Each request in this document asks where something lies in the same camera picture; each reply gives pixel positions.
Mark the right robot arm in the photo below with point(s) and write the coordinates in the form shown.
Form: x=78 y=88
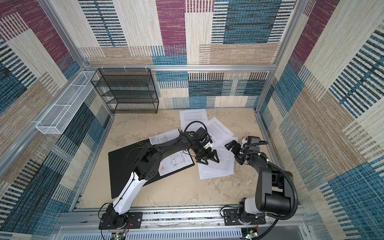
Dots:
x=276 y=195

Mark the black wire shelf rack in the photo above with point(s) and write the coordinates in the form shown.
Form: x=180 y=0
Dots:
x=127 y=91

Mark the white mesh wall basket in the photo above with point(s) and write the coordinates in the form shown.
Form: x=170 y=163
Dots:
x=59 y=116

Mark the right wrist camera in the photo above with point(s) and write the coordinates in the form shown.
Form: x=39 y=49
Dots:
x=252 y=140

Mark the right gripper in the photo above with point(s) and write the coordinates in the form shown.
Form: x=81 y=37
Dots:
x=234 y=150

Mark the diagram sheet top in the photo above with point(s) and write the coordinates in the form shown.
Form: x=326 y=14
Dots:
x=174 y=162

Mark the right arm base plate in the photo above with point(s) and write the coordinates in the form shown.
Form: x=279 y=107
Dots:
x=231 y=218

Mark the text sheet far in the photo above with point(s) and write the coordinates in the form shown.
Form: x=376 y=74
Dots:
x=189 y=116

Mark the red folder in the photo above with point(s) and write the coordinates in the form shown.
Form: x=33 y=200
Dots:
x=120 y=167

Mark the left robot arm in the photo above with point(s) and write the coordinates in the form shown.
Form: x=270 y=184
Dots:
x=144 y=164

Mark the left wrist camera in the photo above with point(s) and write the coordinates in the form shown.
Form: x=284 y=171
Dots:
x=203 y=135

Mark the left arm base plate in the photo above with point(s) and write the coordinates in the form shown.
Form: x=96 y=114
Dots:
x=130 y=220

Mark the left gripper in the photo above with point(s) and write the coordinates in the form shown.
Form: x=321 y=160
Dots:
x=204 y=161

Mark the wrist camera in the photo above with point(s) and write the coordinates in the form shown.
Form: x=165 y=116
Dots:
x=203 y=135
x=252 y=140

